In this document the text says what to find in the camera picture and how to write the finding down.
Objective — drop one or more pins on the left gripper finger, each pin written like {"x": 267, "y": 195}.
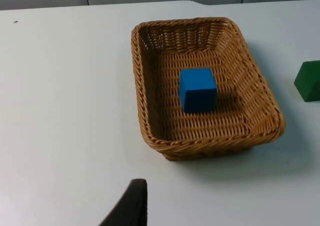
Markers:
{"x": 130, "y": 206}

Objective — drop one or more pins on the pale brown wicker basket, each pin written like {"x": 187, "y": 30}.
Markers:
{"x": 225, "y": 126}

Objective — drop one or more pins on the blue cube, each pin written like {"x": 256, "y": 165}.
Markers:
{"x": 197, "y": 93}

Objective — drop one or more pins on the green cube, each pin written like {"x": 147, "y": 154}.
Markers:
{"x": 308, "y": 83}

